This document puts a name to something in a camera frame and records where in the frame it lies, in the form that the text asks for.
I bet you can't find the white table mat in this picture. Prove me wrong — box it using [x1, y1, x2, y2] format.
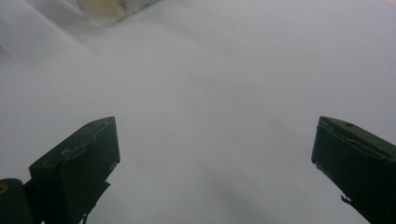
[0, 0, 396, 224]

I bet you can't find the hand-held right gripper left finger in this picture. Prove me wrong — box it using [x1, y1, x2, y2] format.
[28, 116, 121, 224]

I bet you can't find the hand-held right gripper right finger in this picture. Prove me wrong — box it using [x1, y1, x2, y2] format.
[310, 116, 396, 224]

